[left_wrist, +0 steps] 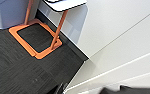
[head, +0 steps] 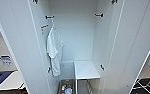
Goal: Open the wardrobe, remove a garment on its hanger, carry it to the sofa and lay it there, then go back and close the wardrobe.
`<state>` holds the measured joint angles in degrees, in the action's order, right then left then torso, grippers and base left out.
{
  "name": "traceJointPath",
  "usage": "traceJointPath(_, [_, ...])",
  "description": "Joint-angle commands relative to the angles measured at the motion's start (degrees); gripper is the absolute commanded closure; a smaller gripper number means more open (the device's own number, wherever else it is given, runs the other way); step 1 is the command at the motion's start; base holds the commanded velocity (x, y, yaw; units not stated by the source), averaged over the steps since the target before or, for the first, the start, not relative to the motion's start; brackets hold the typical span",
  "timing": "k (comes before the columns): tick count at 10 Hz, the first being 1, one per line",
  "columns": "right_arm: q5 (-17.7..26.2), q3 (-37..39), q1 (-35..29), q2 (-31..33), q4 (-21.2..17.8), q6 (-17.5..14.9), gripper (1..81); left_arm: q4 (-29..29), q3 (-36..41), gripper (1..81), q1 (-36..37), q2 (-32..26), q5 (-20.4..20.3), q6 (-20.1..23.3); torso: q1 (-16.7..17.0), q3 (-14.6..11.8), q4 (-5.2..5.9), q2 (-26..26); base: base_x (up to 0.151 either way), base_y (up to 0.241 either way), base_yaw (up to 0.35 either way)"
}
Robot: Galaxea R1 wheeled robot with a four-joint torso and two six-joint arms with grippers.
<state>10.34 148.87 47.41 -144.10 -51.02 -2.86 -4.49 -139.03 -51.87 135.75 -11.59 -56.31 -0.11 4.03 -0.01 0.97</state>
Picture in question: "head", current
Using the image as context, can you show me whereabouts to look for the white wardrobe carcass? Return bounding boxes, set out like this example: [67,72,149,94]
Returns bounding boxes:
[30,0,117,94]

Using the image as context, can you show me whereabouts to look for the white hanging shirt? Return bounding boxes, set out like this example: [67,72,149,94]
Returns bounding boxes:
[45,27,65,78]

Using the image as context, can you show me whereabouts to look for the white inner drawer unit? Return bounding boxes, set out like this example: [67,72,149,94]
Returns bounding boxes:
[73,59,101,94]

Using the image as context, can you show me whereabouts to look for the white clothes hanger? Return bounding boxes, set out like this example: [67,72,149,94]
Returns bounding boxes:
[48,17,58,34]

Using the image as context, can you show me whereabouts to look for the orange and white warning sticker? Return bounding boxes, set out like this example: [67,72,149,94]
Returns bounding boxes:
[40,23,50,34]

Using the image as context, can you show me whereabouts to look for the white round container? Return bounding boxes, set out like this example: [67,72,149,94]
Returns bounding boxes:
[64,86,73,94]

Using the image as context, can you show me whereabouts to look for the dark clothes rail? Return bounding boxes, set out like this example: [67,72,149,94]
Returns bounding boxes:
[44,14,55,20]
[94,12,105,18]

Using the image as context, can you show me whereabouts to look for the white wall sign blue print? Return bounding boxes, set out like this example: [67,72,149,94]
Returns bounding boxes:
[0,55,14,68]

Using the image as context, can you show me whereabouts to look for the white wire drying rack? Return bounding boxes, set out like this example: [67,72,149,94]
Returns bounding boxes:
[132,77,150,94]

